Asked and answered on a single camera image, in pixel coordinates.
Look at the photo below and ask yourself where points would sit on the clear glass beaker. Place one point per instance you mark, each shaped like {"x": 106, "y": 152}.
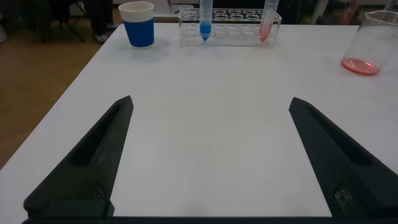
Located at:
{"x": 370, "y": 43}

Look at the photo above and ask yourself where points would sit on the black folding chair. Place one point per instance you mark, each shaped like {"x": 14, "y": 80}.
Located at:
{"x": 59, "y": 18}

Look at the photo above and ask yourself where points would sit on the pink pigment test tube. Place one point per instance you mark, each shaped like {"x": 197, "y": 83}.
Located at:
{"x": 266, "y": 26}

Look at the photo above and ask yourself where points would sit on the clear acrylic tube rack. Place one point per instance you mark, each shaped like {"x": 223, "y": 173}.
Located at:
{"x": 233, "y": 34}

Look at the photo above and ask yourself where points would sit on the blue white paper cup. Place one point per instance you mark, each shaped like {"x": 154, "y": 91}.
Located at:
{"x": 139, "y": 29}

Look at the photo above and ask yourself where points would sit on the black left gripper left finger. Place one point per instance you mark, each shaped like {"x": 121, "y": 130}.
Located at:
{"x": 90, "y": 168}

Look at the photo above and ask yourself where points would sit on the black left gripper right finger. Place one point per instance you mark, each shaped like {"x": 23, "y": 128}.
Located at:
{"x": 348, "y": 174}

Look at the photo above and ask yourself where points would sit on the blue pigment test tube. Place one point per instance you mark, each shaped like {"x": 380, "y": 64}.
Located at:
{"x": 205, "y": 25}

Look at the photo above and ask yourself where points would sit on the person in white shirt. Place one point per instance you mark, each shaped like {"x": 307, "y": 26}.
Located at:
{"x": 101, "y": 18}

